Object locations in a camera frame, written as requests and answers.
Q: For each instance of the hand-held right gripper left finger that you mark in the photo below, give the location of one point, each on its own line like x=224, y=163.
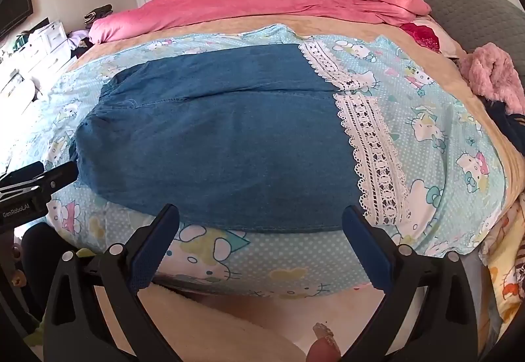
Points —
x=151, y=248

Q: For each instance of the red cloth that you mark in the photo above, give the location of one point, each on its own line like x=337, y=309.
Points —
x=422, y=36

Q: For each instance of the white dresser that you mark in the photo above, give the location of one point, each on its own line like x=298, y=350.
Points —
x=37, y=48

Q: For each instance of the pink duvet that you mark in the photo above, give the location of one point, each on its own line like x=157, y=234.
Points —
x=262, y=1

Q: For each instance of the dark clothes pile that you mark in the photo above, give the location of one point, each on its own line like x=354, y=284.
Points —
x=98, y=13

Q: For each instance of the blue denim pants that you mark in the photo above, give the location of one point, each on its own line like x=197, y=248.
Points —
x=213, y=144

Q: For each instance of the person's right hand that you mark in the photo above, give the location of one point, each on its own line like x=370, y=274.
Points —
x=324, y=347

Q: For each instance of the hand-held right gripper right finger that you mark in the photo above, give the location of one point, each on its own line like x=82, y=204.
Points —
x=361, y=248

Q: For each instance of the dark navy garment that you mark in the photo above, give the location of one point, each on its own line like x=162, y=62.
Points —
x=506, y=128

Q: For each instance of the orange printed blanket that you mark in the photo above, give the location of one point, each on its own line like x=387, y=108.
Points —
x=506, y=263

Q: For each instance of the black wall television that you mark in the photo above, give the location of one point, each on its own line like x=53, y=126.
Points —
x=14, y=7

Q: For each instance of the light blue cartoon printed sheet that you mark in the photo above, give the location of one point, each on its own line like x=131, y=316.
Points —
x=443, y=116

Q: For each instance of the purple cloth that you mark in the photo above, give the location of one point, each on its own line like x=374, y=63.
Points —
x=78, y=40

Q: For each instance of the grey quilted headboard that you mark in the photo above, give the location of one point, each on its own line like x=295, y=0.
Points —
x=451, y=5

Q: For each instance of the pink fluffy garment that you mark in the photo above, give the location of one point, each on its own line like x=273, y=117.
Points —
x=492, y=70

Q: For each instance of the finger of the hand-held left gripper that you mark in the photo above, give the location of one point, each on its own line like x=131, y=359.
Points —
x=61, y=179

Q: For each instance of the beige bed blanket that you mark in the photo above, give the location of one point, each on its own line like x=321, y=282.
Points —
x=484, y=128

